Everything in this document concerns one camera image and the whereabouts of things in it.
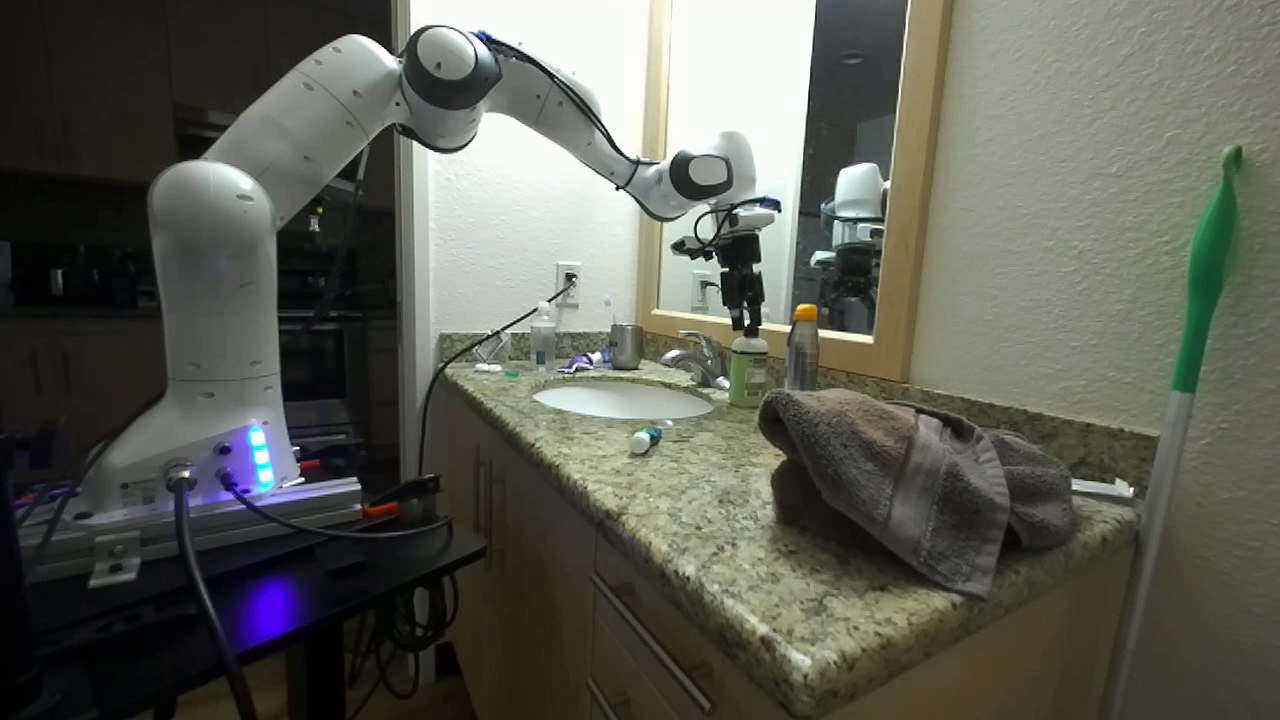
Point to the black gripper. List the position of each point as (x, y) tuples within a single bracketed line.
[(740, 265)]

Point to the orange cap spray can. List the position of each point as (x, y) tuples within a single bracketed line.
[(804, 355)]

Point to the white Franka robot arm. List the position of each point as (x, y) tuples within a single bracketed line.
[(212, 292)]

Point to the green toothpaste tube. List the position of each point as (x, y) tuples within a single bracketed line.
[(647, 437)]

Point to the chrome sink faucet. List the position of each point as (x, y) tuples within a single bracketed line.
[(699, 356)]

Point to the grey metal cup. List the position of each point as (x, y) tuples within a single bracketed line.
[(625, 347)]

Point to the white oval sink basin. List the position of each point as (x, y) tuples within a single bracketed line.
[(621, 402)]

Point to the purple white packet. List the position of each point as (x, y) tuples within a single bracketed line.
[(586, 360)]

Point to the clear contact solution bottle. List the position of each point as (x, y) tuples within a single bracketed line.
[(545, 340)]

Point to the brown grey towel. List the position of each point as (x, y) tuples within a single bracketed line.
[(906, 484)]

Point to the wooden vanity cabinet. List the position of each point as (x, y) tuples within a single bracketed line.
[(534, 584)]

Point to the orange black clamp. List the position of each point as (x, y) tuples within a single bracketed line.
[(392, 510)]

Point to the black robot table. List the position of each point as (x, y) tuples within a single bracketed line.
[(267, 606)]

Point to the dark shelving unit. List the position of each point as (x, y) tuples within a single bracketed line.
[(80, 265)]

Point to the white wall outlet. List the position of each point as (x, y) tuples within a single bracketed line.
[(571, 283)]

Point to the wood framed wall mirror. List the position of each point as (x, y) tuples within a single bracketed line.
[(921, 202)]

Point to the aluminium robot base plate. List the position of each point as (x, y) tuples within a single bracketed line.
[(203, 518)]

